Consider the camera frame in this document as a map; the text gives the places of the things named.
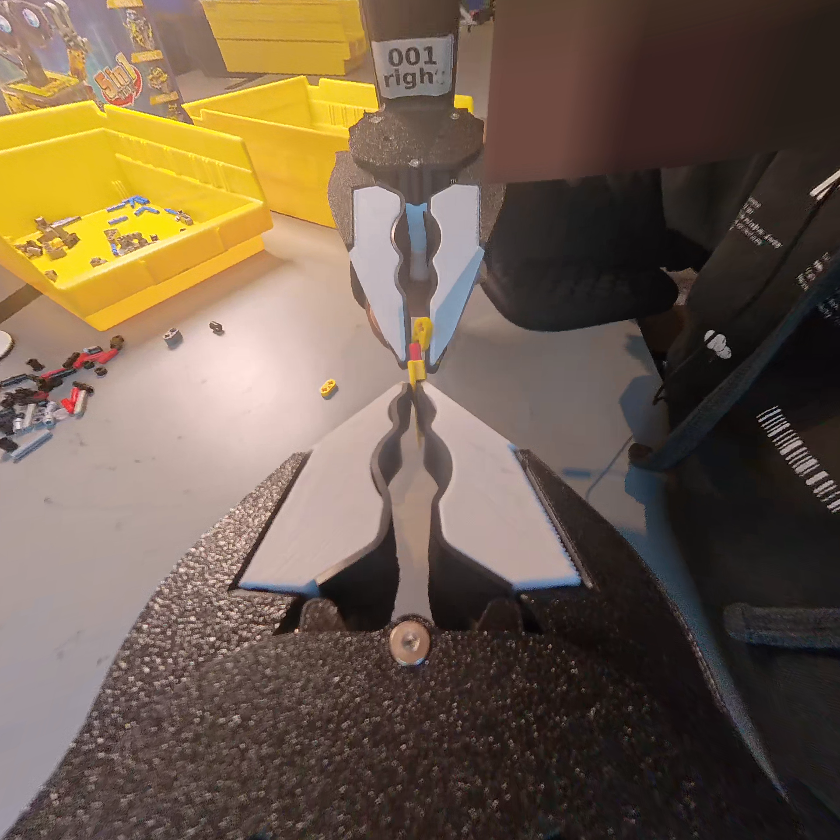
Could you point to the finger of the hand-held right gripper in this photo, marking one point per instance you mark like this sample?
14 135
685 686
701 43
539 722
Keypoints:
374 256
459 256

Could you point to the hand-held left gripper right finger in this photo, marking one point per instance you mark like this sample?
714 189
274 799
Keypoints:
505 525

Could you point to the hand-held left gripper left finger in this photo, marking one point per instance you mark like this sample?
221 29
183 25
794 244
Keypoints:
315 525

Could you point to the small yellow two-hole beam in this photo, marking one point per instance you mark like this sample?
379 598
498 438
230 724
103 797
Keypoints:
328 387
424 328

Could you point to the long yellow brick beam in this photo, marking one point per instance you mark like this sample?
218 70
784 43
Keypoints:
413 375

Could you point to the grey desk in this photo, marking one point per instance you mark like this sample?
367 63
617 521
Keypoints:
164 492

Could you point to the person's right hand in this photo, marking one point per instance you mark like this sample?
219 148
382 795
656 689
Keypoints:
375 318

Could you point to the grey two-hole brick connector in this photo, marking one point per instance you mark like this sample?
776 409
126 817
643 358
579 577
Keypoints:
172 337

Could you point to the heap of blue tan pieces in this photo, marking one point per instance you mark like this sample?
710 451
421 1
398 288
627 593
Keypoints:
124 239

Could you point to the pile of black red pieces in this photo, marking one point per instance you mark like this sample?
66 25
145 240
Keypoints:
39 400

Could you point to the blue robot kit box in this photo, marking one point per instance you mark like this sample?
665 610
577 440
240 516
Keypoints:
79 52

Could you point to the white book stand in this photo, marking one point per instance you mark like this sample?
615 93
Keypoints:
5 344

